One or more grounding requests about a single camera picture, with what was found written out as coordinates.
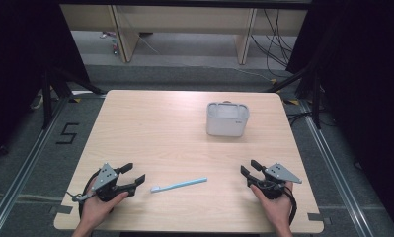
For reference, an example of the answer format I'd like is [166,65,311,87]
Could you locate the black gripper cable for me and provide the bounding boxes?
[283,187,298,227]
[78,169,102,219]

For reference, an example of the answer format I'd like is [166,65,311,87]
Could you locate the grey cable plug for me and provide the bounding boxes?
[66,192,97,203]

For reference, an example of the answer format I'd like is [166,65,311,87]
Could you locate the black floor cable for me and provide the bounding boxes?
[285,111,338,128]

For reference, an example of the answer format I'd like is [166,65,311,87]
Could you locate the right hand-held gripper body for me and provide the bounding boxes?
[249,162,303,200]

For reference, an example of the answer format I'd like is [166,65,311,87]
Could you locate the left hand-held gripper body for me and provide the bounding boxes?
[90,162,130,203]

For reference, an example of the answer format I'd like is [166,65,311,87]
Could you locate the person's right hand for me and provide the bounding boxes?
[250,181,294,233]

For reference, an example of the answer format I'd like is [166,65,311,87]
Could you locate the small colourful floor clutter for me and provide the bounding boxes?
[99,31,120,56]

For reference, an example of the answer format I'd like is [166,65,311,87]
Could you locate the bundle of black hanging cables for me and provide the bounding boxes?
[250,8,298,79]

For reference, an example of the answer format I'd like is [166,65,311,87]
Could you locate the black metal stand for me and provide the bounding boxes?
[40,64,108,130]
[263,62,323,130]

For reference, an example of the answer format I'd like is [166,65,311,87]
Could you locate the person's left hand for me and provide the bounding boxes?
[80,177,130,233]

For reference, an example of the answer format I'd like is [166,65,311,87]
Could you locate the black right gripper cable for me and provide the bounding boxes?
[283,187,298,227]

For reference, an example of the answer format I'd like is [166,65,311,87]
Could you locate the light blue toothbrush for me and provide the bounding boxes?
[150,176,208,194]

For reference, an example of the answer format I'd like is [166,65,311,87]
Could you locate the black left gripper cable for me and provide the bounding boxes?
[78,169,102,219]

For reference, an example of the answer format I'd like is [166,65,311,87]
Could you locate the black curtain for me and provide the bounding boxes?
[284,0,394,228]
[0,0,91,166]

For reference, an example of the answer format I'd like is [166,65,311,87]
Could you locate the white plastic container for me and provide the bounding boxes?
[205,101,251,138]

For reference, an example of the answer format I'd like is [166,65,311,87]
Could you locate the white coiled cable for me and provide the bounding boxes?
[30,92,45,111]

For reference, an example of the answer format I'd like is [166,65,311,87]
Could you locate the metal floor rail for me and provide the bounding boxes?
[0,96,70,237]
[297,98,376,237]

